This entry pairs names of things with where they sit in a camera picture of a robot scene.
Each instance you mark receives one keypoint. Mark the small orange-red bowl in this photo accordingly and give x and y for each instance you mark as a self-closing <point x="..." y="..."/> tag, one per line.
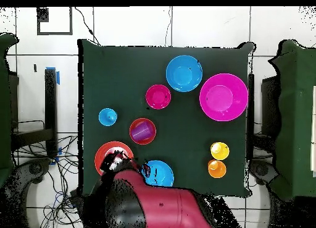
<point x="151" y="125"/>

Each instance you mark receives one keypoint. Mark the purple cup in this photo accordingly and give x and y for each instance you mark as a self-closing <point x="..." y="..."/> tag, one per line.
<point x="141" y="132"/>

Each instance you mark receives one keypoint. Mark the medium blue bowl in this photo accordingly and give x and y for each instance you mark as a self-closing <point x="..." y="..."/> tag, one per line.
<point x="161" y="173"/>

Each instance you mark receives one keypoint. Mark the large orange-red bowl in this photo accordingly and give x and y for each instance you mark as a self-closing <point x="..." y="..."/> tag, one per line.
<point x="101" y="153"/>

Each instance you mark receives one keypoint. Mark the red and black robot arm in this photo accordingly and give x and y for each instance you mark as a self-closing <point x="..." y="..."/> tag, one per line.
<point x="167" y="205"/>

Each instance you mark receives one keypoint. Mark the small magenta bowl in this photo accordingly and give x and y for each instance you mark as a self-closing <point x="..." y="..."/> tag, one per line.
<point x="158" y="96"/>

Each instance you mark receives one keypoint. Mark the blue cup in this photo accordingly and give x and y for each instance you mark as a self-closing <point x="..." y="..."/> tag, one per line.
<point x="108" y="117"/>

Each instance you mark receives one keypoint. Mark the large blue bowl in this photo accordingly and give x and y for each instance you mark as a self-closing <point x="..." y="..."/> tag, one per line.
<point x="184" y="73"/>

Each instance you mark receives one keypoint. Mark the dark green table cloth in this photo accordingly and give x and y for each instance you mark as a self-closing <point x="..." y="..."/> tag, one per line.
<point x="118" y="77"/>

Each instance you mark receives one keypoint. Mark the yellow cup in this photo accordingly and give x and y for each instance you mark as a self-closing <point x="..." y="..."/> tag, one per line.
<point x="219" y="151"/>

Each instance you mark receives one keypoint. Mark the large pink bowl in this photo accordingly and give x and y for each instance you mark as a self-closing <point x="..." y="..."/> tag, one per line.
<point x="223" y="97"/>

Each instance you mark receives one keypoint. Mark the orange cup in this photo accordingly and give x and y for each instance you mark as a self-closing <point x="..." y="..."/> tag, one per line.
<point x="217" y="169"/>

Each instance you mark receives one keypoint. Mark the neighbouring green cloth table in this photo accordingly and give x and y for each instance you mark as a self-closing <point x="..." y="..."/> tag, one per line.
<point x="5" y="102"/>
<point x="296" y="114"/>

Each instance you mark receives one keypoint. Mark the black post with blue tape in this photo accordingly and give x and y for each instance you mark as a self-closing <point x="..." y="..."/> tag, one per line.
<point x="50" y="109"/>

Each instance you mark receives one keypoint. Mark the black pedestal leg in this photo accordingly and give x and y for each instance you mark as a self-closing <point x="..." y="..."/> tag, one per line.
<point x="261" y="170"/>
<point x="34" y="168"/>

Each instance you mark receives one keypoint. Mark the dark square floor frame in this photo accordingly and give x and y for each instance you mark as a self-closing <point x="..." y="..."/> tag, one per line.
<point x="71" y="20"/>

